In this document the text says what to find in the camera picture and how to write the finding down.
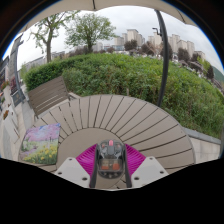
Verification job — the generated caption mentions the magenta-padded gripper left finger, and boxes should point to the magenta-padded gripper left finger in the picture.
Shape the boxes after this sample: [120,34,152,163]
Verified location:
[53,143,100,190]

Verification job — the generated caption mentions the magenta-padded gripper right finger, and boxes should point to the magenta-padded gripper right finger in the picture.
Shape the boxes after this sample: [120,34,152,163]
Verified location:
[121,143,170,189]

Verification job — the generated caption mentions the transparent grey computer mouse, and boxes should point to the transparent grey computer mouse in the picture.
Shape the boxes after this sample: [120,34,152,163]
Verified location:
[96,139,125,180]

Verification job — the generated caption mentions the flower landscape print mouse pad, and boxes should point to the flower landscape print mouse pad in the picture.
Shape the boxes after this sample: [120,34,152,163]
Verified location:
[18,123,62,166]

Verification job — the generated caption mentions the grey concrete curb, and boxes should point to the grey concrete curb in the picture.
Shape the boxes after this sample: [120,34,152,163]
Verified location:
[182,126,223,162]

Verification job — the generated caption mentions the grey slatted outdoor chair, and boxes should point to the grey slatted outdoor chair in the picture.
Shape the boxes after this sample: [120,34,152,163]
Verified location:
[26,75,72,118]

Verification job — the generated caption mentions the dark curved umbrella pole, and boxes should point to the dark curved umbrella pole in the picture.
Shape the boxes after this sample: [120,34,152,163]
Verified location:
[154,9,170,108]

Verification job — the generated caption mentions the dark storefront building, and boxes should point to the dark storefront building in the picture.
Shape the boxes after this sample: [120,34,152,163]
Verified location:
[0,33,27,108]

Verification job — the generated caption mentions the distant apartment buildings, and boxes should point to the distant apartment buildings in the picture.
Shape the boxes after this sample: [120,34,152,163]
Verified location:
[93,28,207,62]

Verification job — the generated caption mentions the thin sparse tree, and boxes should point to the thin sparse tree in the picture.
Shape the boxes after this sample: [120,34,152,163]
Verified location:
[29,9,81,64]

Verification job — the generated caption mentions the round leafy tree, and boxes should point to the round leafy tree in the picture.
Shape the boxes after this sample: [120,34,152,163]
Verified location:
[64,12,118,54]

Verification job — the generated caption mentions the beige umbrella canopy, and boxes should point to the beige umbrella canopy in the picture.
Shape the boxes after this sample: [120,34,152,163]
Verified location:
[19,0,198,28]

